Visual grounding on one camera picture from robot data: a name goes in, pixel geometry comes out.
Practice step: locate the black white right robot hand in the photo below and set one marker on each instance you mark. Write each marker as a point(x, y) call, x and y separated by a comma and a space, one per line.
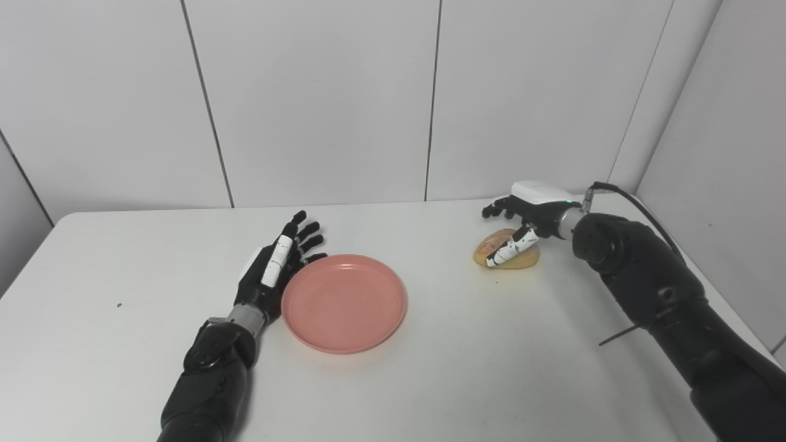
point(537, 199)

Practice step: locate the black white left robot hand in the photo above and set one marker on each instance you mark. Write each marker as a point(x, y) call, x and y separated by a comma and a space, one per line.
point(255, 288)

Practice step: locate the golden bread roll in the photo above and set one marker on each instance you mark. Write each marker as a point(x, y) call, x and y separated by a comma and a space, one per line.
point(528, 259)

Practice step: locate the pink round plate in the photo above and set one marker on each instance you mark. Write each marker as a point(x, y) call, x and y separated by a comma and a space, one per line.
point(344, 304)

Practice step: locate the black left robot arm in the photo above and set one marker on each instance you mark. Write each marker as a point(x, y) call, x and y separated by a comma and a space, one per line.
point(212, 380)

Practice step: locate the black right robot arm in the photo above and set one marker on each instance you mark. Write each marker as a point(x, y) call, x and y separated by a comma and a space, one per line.
point(663, 294)

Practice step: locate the black zip tie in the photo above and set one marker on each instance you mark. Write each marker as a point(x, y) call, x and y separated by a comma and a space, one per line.
point(617, 336)

